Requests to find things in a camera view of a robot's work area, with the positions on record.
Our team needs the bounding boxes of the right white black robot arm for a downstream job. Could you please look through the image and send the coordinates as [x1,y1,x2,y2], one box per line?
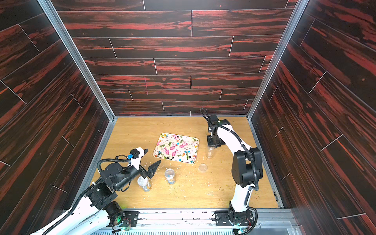
[200,108,263,235]

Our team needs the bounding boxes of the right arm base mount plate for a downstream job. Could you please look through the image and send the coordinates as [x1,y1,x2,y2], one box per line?
[211,209,255,227]

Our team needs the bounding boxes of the left white-lidded candy jar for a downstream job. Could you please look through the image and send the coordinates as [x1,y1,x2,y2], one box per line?
[137,176,152,192]

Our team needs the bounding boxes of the metal front rail frame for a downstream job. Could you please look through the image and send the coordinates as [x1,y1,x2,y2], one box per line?
[51,208,303,235]

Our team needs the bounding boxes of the clear candy jar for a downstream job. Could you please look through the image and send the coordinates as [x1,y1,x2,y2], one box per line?
[206,147,215,159]
[164,168,176,185]

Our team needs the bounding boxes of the floral pink rectangular tray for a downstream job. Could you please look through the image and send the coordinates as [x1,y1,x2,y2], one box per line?
[153,133,199,164]

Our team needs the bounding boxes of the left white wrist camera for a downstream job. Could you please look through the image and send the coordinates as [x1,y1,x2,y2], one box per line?
[127,147,148,170]

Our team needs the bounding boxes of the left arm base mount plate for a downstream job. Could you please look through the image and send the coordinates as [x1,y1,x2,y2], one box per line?
[106,211,139,228]

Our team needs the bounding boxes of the clear plastic jar lid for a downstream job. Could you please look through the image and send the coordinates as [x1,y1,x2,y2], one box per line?
[198,164,208,173]

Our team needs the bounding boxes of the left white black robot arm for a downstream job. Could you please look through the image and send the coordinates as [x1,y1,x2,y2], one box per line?
[35,147,161,235]

